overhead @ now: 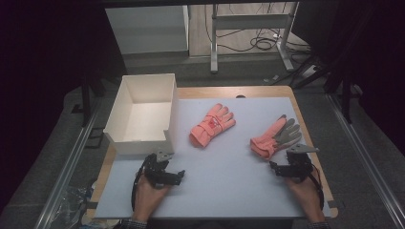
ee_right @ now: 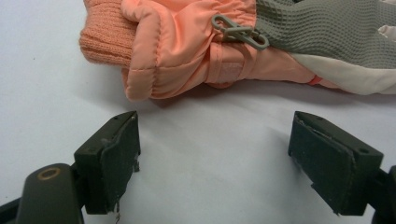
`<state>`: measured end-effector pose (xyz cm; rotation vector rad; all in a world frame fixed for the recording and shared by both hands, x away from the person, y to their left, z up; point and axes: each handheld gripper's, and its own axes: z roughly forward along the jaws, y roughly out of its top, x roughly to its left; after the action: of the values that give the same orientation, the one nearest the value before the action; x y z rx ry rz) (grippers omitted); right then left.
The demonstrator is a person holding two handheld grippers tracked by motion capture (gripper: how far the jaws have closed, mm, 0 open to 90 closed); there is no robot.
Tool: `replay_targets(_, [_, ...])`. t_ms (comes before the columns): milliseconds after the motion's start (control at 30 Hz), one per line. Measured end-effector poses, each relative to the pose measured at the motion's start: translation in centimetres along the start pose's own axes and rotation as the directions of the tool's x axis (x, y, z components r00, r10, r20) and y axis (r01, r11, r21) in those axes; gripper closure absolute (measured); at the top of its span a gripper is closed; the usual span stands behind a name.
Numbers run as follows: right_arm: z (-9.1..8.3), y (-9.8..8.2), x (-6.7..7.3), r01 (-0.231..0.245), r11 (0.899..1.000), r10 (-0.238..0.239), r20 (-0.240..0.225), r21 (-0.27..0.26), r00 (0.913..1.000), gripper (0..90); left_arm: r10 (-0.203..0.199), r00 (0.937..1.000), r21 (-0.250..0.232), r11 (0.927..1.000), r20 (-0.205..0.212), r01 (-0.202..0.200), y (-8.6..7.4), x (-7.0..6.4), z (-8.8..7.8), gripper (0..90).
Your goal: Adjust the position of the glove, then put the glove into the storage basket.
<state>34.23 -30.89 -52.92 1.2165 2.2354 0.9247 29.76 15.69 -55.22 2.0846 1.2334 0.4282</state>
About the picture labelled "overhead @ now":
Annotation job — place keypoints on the pale grey table mat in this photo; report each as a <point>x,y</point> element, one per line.
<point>223,181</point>

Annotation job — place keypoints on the metal floor rail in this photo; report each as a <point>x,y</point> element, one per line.
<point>366,149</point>
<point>68,168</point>

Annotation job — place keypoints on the pink glove with cartoon print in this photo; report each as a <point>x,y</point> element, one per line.
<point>210,126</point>

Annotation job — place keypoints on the person's left hand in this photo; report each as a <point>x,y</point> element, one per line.
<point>149,198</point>

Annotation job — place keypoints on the white cabinet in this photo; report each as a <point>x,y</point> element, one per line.
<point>146,30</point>

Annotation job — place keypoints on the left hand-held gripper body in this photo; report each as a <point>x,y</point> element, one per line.
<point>157,171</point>

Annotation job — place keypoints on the clear plastic bag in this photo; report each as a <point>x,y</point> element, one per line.
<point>74,206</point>

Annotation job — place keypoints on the white box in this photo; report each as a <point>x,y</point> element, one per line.
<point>149,120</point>

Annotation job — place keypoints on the person's right hand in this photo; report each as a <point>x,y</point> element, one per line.
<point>304,197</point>

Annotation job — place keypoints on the pink glove with grey palm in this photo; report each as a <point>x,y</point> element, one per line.
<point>270,140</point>

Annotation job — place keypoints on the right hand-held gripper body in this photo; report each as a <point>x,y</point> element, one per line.
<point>299,165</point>

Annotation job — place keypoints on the grey metal desk frame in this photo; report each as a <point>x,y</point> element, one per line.
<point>251,21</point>

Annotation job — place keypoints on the dark metal stand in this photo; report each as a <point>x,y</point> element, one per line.
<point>86,101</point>
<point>345,95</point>

